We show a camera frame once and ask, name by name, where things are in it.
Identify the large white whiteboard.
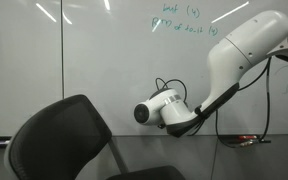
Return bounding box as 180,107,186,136
62,0,288,135

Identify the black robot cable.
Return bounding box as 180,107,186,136
154,3,288,149

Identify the red whiteboard marker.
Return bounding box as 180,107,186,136
238,135,258,140

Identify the black marker tray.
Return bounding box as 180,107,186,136
219,135,270,146

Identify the black mesh office chair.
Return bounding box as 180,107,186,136
3,94,186,180

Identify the left white whiteboard panel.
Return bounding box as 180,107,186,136
0,0,62,136

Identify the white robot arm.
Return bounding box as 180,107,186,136
134,10,288,137

